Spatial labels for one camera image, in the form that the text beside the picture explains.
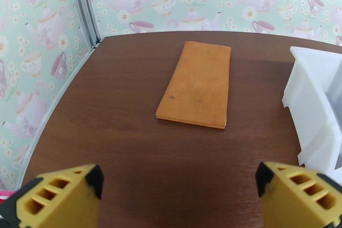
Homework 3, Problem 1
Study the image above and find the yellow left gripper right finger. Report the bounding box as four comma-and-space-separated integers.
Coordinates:
255, 161, 342, 228

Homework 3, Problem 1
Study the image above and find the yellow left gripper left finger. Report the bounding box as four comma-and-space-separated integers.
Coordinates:
0, 164, 104, 228

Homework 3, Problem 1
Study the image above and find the white bin with red legos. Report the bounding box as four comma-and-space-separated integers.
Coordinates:
282, 46, 342, 186

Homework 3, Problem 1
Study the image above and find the pink white striped toy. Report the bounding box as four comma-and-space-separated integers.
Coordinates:
0, 189, 17, 205

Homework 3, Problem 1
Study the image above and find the orange folded cloth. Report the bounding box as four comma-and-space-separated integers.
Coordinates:
156, 41, 232, 130

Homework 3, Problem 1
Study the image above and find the aluminium corner post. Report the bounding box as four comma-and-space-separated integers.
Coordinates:
66, 0, 103, 49

